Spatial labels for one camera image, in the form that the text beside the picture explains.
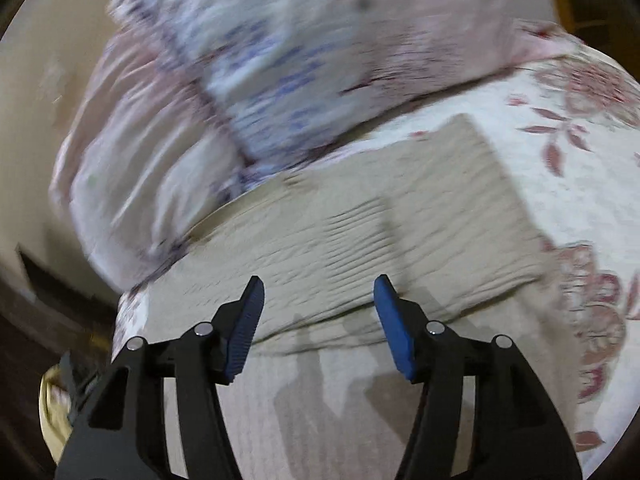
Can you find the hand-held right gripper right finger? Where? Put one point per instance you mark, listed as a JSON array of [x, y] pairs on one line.
[[395, 330]]

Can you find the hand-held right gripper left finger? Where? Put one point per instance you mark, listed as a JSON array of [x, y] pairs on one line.
[[245, 330]]

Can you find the pink lavender print pillow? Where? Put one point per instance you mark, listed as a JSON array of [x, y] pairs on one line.
[[140, 160]]

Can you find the yellow cloth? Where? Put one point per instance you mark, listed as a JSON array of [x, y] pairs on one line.
[[50, 410]]

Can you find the floral bedsheet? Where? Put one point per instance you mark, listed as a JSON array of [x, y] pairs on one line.
[[575, 200]]

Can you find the pink pillow with tree print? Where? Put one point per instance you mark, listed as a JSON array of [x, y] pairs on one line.
[[300, 35]]

